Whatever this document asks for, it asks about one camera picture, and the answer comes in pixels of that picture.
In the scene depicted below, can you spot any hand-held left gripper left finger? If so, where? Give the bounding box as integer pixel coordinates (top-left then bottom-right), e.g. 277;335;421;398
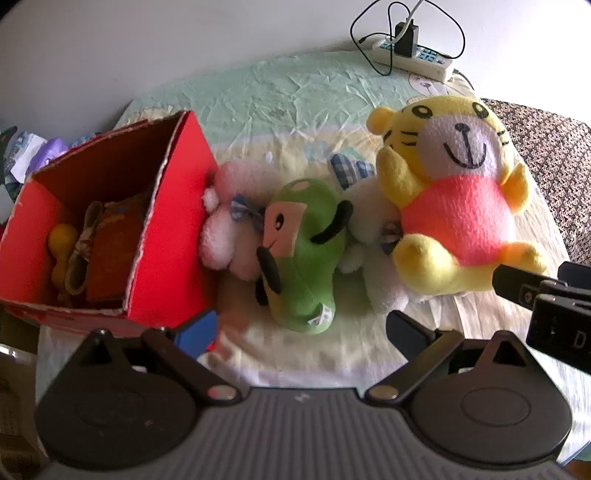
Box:
73;309;246;408

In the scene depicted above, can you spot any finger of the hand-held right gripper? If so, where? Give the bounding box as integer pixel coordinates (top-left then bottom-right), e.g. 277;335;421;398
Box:
492;263;560;306

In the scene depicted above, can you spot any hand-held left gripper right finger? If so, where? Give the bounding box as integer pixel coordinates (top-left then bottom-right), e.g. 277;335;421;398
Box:
364;310;534;407

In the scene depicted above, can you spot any yellow tiger plush toy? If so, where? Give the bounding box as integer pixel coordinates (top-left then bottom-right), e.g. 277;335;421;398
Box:
367;95;550;296

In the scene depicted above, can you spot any red cardboard box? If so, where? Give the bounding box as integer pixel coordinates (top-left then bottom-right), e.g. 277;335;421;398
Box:
0;110;220;344

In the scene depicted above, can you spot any pink rabbit plush toy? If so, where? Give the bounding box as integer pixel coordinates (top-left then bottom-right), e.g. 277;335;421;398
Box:
198;161;278;282

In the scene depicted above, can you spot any green plush toy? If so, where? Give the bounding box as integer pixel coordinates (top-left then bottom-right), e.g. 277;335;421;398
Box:
255;178;355;334

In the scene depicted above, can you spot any white rabbit plush toy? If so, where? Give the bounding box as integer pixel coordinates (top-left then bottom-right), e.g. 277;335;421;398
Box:
329;152;411;315

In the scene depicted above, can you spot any beige plush bear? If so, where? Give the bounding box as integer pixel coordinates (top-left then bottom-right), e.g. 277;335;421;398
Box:
65;193;151;305

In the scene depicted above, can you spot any brown patterned blanket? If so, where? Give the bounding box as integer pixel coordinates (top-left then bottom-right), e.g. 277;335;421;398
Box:
480;98;591;266

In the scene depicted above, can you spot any yellow plastic toy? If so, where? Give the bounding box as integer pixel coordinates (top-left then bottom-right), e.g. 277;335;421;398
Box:
48;224;79;294

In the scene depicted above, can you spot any white power strip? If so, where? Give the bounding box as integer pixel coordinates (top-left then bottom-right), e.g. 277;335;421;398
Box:
369;38;455;84

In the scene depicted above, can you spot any purple tissue pack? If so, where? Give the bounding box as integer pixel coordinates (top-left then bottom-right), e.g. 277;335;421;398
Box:
34;137;70;169

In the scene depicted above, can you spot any printed bed sheet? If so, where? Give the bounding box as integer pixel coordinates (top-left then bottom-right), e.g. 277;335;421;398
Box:
37;48;575;462

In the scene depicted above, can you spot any white blue patterned pack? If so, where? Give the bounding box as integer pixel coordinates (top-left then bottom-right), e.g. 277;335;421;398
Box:
0;131;44;185

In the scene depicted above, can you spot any black charger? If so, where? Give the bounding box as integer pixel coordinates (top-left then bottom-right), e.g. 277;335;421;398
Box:
394;21;419;58

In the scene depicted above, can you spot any white cable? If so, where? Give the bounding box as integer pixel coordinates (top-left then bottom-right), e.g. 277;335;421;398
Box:
394;0;423;47

